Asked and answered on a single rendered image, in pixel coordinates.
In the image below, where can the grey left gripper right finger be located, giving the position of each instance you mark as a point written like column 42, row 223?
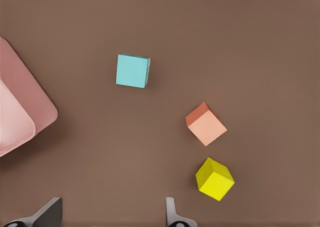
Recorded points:
column 171, row 213

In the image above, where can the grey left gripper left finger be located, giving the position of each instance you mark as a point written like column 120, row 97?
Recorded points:
column 47, row 215

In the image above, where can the pink tray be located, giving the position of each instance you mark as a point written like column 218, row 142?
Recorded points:
column 20, row 99

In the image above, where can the light blue cube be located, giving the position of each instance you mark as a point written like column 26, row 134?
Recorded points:
column 131, row 71

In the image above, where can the yellow cube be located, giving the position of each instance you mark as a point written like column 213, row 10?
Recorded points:
column 214, row 180

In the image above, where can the orange cube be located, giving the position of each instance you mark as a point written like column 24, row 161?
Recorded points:
column 206, row 125

